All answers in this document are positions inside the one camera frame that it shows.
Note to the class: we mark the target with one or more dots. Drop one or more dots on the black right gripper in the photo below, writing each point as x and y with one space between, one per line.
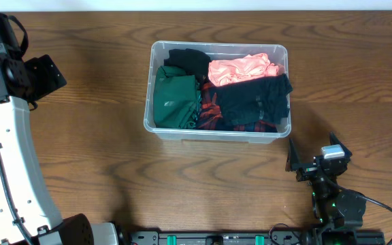
307 169

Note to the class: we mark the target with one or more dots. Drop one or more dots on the red blue plaid shirt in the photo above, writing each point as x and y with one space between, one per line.
211 119

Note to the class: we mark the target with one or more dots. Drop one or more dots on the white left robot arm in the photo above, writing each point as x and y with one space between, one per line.
28 214

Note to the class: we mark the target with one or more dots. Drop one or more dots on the dark navy garment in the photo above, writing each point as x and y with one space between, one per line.
263 99

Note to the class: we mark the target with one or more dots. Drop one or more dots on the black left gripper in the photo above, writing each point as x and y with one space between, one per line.
46 75

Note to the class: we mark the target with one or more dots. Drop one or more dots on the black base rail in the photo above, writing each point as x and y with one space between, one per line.
276 236

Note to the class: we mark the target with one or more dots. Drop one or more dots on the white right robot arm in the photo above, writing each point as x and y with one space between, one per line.
339 211

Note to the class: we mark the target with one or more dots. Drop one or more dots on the dark green garment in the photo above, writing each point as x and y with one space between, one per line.
176 99

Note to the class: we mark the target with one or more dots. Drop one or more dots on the black garment with tape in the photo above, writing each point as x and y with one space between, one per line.
194 62

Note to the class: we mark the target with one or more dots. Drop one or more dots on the pink garment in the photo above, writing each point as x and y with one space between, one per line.
250 67

